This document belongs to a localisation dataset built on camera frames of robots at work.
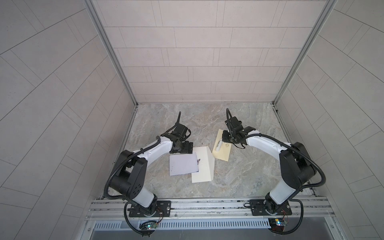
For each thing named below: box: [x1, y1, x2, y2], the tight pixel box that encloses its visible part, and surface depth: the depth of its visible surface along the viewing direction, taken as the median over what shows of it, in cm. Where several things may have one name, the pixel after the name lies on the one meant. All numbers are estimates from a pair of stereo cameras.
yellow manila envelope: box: [211, 129, 232, 162], surface depth 93 cm
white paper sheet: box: [169, 152, 199, 176], surface depth 86 cm
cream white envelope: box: [191, 145, 215, 183], surface depth 86 cm
